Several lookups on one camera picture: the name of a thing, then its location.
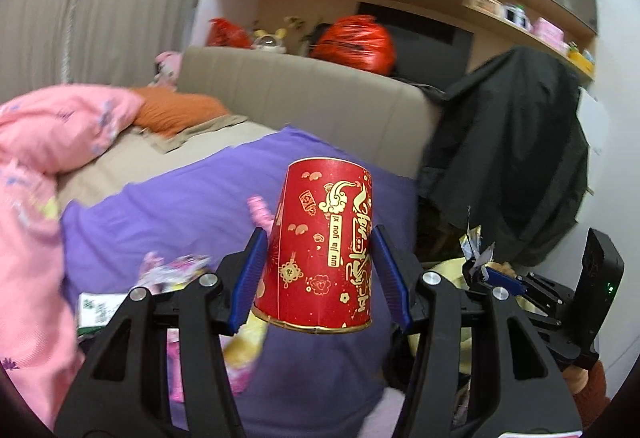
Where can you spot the glass ornament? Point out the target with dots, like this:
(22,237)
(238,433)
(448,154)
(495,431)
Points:
(269,42)

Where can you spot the pink plush toy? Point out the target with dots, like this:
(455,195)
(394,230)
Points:
(167,66)

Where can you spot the purple blanket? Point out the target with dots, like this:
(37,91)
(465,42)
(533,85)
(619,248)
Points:
(200,208)

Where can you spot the pink yellow candy packet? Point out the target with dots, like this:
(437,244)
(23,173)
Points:
(242,353)

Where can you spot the person's right forearm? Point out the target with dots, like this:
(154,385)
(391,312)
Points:
(592,393)

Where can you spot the beige bed sheet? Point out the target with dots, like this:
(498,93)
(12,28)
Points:
(125,158)

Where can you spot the pink box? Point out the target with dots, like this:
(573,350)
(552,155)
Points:
(548,30)

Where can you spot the beige cardboard box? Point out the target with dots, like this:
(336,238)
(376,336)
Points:
(486,2)

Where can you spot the red paper cup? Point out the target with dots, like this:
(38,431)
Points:
(320,243)

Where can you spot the black wall panel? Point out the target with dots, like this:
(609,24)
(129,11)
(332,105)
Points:
(430,43)

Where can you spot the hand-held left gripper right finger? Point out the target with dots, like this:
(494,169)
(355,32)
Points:
(392,278)

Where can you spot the beige padded headboard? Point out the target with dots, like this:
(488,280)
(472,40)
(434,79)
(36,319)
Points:
(300,93)

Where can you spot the yellow plastic bag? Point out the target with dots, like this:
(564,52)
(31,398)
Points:
(447,269)

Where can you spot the small pink snack packet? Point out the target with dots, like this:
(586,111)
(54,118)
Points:
(261,213)

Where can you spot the pink floral quilt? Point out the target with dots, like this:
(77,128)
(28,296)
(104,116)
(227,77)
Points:
(40,143)

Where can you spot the green white box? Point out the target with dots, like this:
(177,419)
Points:
(97,313)

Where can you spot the grey curtain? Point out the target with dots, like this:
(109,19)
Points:
(100,3)

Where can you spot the white green jar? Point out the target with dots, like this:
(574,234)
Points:
(517,14)

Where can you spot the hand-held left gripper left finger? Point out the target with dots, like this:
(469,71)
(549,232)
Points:
(250,278)

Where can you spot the small red plastic bag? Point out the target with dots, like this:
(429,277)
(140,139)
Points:
(227,33)

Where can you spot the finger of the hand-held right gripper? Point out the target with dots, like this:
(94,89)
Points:
(502,282)

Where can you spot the black jacket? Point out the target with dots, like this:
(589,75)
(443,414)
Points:
(510,143)

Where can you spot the silver foil wrapper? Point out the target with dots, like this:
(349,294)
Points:
(472,243)

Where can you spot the orange pillow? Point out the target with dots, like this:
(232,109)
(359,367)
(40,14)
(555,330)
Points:
(180,108)

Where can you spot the wooden wall shelf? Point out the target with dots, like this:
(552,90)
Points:
(530,36)

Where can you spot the large red plastic bag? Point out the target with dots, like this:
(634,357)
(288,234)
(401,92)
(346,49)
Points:
(355,43)

